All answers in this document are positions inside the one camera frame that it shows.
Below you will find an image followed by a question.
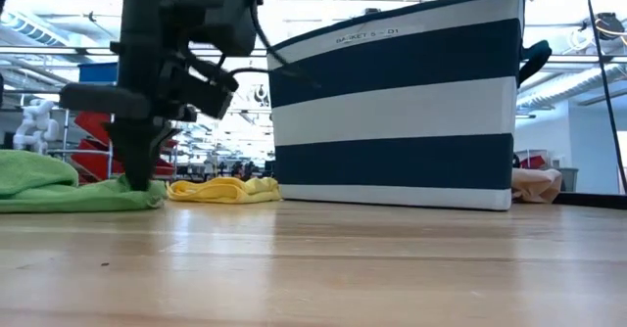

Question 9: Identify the green towel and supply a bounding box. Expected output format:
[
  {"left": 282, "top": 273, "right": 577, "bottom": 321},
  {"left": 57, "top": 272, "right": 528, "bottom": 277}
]
[{"left": 0, "top": 149, "right": 169, "bottom": 214}]

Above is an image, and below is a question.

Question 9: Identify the black cable reel yellow cord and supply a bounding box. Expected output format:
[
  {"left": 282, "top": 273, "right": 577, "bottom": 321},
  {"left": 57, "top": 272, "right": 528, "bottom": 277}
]
[{"left": 595, "top": 12, "right": 627, "bottom": 42}]

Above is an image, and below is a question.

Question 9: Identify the grey overhead rail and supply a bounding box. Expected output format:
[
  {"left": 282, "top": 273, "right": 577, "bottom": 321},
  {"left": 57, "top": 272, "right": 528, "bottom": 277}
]
[{"left": 0, "top": 45, "right": 627, "bottom": 67}]

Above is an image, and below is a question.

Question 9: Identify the yellow towel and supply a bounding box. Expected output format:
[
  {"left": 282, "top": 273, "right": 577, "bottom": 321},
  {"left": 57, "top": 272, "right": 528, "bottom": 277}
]
[{"left": 167, "top": 176, "right": 283, "bottom": 205}]

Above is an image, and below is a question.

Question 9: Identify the red plastic bin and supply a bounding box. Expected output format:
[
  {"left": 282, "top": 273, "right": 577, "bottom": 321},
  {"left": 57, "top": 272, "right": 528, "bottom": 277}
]
[
  {"left": 154, "top": 156, "right": 176, "bottom": 177},
  {"left": 73, "top": 111, "right": 115, "bottom": 145},
  {"left": 71, "top": 138, "right": 129, "bottom": 182}
]

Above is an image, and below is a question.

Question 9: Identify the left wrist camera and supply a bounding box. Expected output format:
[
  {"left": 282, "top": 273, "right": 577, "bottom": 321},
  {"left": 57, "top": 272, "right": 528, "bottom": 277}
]
[{"left": 193, "top": 65, "right": 241, "bottom": 121}]

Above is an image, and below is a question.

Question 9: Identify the blue plastic bin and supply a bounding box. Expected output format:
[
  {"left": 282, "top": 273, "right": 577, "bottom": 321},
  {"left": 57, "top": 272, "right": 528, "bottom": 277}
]
[{"left": 77, "top": 61, "right": 120, "bottom": 85}]

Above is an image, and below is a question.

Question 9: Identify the pink towel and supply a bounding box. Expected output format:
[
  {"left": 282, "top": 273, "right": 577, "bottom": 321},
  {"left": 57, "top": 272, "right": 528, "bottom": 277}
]
[{"left": 511, "top": 167, "right": 564, "bottom": 205}]

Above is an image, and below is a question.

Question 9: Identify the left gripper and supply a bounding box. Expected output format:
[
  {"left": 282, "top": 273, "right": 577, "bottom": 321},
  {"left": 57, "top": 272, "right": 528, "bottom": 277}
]
[{"left": 58, "top": 0, "right": 259, "bottom": 191}]

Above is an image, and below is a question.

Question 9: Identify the red storage box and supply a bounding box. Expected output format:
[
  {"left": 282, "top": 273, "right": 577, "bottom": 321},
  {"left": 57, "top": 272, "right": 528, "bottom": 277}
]
[{"left": 518, "top": 154, "right": 548, "bottom": 170}]

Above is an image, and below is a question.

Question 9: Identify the grey waste bin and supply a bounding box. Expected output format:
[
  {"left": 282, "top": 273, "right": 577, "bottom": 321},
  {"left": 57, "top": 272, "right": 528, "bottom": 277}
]
[{"left": 557, "top": 167, "right": 580, "bottom": 194}]

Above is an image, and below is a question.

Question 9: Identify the metal wire shelf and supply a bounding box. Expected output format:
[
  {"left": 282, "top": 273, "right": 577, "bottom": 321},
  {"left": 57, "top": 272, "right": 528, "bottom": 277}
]
[{"left": 46, "top": 80, "right": 180, "bottom": 184}]

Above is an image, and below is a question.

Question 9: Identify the navy white striped fabric basket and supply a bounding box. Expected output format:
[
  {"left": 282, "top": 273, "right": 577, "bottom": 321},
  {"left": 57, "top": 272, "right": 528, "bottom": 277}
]
[{"left": 266, "top": 0, "right": 554, "bottom": 212}]

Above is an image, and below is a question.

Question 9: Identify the black metal table frame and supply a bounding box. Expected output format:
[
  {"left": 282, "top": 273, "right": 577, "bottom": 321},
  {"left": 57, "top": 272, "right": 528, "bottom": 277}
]
[{"left": 553, "top": 191, "right": 627, "bottom": 211}]

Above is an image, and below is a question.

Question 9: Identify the white robot figure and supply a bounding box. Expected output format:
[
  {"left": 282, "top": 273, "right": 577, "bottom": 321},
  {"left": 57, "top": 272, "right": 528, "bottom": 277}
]
[{"left": 13, "top": 99, "right": 60, "bottom": 155}]

